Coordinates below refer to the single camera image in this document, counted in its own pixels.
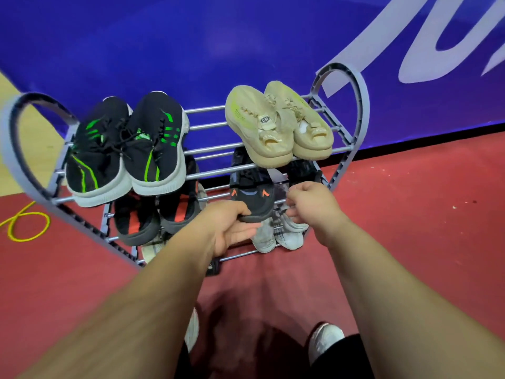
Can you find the person's right forearm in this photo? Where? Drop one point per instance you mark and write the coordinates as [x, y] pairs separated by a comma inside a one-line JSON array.
[[398, 307]]

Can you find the person's white left shoe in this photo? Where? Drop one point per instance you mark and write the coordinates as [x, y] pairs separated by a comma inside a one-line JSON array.
[[192, 329]]

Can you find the person's left thumb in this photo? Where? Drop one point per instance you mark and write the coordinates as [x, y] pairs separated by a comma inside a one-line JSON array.
[[247, 230]]

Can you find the black sneaker with green stripes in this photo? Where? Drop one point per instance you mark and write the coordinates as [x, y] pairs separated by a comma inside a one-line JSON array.
[[94, 157], [157, 145]]

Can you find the person's black trousers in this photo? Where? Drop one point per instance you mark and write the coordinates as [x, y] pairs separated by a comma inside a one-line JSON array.
[[343, 359]]

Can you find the blue banner with white lettering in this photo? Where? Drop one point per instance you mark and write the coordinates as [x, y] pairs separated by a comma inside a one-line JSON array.
[[197, 47]]

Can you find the person's right thumb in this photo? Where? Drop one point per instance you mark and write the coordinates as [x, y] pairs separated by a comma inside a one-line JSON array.
[[298, 213]]

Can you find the person's right hand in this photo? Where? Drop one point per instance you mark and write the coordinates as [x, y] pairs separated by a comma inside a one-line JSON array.
[[319, 209]]

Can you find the person's white shoe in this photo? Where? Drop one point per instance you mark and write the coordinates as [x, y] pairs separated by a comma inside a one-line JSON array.
[[192, 329], [324, 339]]

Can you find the grey heart-sided shoe rack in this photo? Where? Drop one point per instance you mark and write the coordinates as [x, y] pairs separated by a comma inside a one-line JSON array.
[[361, 110]]

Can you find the black sneaker with red stripe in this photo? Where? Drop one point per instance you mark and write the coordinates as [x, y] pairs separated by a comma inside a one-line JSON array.
[[134, 223], [181, 209]]

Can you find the white grey sneaker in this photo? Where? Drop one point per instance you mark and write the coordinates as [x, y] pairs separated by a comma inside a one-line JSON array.
[[291, 234], [263, 236]]

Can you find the person's left hand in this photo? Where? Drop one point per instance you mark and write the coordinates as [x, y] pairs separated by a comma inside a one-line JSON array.
[[225, 228]]

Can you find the beige chunky sandal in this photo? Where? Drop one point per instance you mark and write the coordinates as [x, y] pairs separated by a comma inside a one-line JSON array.
[[256, 126], [311, 132]]

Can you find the black slipper with orange mark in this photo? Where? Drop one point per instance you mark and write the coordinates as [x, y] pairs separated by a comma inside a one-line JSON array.
[[252, 189]]

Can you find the person's white right shoe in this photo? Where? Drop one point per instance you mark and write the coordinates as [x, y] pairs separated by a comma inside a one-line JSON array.
[[324, 339]]

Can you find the person's left forearm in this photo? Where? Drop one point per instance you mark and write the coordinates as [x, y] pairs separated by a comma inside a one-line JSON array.
[[150, 311]]

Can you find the pale shoe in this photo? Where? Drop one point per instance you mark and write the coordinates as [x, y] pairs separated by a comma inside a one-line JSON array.
[[153, 250]]

